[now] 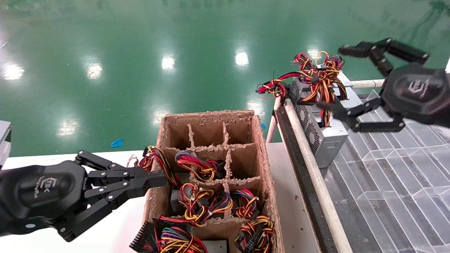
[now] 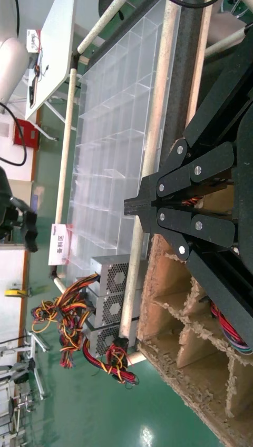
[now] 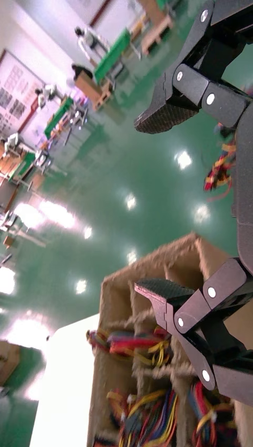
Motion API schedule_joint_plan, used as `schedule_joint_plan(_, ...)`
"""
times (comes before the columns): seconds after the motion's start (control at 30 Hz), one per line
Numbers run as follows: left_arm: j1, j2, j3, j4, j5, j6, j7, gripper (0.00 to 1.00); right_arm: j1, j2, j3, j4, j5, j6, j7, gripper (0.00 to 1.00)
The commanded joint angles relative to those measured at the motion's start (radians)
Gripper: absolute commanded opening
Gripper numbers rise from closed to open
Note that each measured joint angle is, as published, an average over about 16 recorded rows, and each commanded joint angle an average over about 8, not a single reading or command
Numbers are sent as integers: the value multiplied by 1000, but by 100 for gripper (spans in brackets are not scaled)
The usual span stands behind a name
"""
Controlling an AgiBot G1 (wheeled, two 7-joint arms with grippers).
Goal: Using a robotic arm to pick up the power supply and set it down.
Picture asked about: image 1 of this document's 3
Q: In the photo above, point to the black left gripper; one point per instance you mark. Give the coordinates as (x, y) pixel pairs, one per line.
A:
(42, 191)

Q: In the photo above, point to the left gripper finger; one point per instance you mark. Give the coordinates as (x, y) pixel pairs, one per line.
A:
(147, 175)

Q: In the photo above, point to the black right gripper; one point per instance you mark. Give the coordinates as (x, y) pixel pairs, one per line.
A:
(418, 91)

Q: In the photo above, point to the brown cardboard divider box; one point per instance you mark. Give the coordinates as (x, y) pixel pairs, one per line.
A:
(207, 130)

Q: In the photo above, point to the transparent plastic divider rack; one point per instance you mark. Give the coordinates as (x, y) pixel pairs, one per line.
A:
(386, 182)

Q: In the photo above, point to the black rack side rail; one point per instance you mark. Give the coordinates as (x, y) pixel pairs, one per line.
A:
(299, 168)

